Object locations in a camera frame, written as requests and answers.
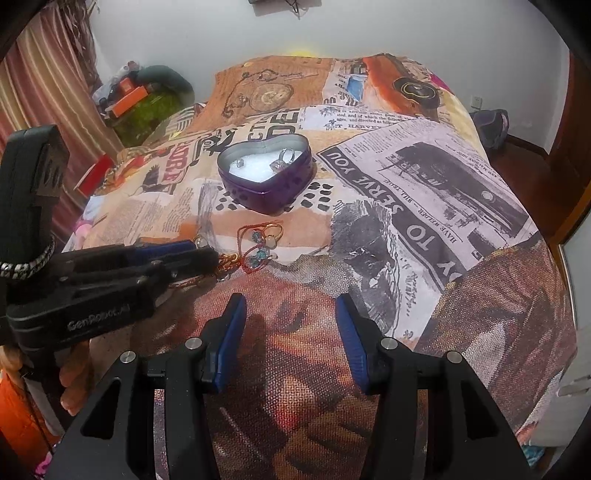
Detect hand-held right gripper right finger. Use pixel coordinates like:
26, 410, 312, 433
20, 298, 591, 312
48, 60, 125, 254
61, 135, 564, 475
335, 294, 532, 480

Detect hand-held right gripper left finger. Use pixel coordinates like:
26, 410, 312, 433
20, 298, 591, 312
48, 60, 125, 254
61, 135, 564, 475
44, 293, 247, 480

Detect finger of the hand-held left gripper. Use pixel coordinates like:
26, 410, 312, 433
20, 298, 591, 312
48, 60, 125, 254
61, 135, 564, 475
61, 239, 198, 274
78, 248, 219, 302

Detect gold chain necklace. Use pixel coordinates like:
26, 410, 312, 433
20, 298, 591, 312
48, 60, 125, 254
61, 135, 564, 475
215, 251, 242, 283

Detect purple heart-shaped tin box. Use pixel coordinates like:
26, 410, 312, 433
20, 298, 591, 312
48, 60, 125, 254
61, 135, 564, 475
217, 134, 315, 216

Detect person's left hand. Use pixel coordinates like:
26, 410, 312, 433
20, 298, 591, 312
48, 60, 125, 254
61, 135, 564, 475
59, 339, 97, 417

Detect red box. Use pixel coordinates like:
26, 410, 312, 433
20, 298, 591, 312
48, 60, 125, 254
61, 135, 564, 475
75, 154, 116, 195

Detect orange garment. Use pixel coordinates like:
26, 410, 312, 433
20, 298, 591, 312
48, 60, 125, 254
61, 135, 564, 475
0, 369, 49, 441

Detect printed blanket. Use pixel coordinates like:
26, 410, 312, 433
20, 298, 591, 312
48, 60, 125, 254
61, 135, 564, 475
60, 52, 579, 480

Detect green bag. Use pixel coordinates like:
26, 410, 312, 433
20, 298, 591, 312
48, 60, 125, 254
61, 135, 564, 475
110, 88, 195, 147

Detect orange box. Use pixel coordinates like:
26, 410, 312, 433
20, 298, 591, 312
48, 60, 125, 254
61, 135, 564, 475
107, 85, 151, 117

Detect dark grey cloth bundle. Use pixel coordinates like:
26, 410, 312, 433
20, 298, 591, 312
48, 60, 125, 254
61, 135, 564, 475
137, 65, 193, 94

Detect striped curtain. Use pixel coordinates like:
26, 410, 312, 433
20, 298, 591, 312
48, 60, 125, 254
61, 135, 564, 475
0, 0, 112, 243

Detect dark backpack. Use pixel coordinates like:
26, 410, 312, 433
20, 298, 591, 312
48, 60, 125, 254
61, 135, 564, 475
471, 109, 511, 151

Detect brown wooden wardrobe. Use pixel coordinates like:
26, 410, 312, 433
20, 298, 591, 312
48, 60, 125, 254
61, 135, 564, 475
538, 46, 591, 259

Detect braided wrist strap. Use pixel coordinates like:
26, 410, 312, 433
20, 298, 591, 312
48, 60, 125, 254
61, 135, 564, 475
0, 236, 57, 281

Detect red string bracelet blue bead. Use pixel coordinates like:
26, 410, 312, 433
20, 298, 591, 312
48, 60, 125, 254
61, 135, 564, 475
241, 244, 279, 274

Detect large silver ring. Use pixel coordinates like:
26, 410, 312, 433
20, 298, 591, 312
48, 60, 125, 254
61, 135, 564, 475
270, 148, 296, 172

